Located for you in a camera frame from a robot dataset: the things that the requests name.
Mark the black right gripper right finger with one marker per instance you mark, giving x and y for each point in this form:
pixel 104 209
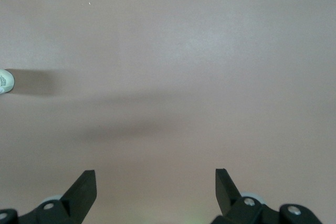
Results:
pixel 236 208

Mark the white and navy tennis ball can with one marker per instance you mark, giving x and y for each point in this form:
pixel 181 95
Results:
pixel 5 81

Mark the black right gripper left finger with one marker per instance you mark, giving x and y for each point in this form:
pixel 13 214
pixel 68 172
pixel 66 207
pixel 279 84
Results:
pixel 73 205

